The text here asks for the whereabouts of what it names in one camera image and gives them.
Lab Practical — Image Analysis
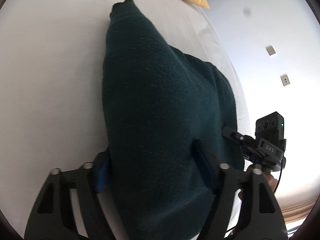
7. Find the dark green knit sweater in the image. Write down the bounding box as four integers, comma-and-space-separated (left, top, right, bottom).
103, 0, 244, 239

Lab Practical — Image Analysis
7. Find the bed with white sheet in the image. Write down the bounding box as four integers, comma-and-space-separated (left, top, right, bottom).
1, 0, 248, 235

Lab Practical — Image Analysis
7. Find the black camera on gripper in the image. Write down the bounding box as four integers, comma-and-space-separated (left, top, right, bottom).
255, 112, 284, 142

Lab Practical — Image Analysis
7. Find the wall socket plate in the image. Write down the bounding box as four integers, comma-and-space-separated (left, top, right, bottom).
280, 74, 290, 86

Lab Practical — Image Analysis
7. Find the person's right hand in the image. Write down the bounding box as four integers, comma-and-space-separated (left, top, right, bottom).
246, 165, 278, 192

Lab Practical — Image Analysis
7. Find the wall switch plate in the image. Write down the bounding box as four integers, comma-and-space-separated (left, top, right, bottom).
265, 46, 276, 56

